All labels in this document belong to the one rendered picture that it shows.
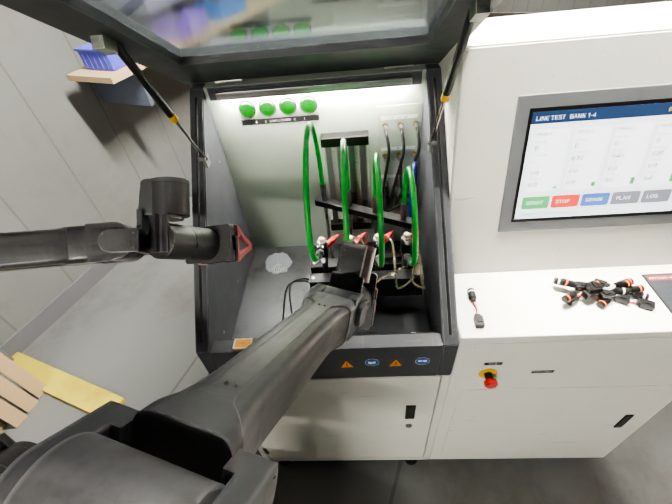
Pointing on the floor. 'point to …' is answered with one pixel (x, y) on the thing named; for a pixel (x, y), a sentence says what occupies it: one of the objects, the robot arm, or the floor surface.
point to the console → (547, 241)
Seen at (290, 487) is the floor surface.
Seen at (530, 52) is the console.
